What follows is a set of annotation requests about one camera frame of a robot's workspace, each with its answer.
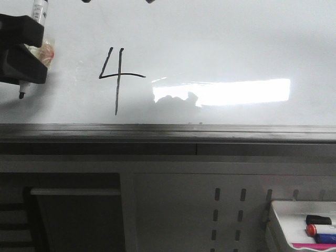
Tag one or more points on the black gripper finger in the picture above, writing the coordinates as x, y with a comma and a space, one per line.
19, 64
20, 30

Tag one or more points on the grey aluminium whiteboard tray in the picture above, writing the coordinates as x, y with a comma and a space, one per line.
167, 139

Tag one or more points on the white glossy whiteboard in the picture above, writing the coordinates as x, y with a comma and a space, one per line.
180, 62

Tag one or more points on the dark grey cabinet box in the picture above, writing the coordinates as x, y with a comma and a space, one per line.
76, 219

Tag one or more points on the white slotted pegboard panel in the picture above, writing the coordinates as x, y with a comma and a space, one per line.
215, 212

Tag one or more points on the white plastic storage bin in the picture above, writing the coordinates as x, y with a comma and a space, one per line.
287, 223

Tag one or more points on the black marker cap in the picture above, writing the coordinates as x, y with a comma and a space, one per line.
318, 220

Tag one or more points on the red capped marker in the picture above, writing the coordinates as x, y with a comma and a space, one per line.
314, 229

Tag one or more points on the blue marker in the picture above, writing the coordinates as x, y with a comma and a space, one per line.
325, 238

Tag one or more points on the pink white eraser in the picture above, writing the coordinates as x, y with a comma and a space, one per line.
318, 247

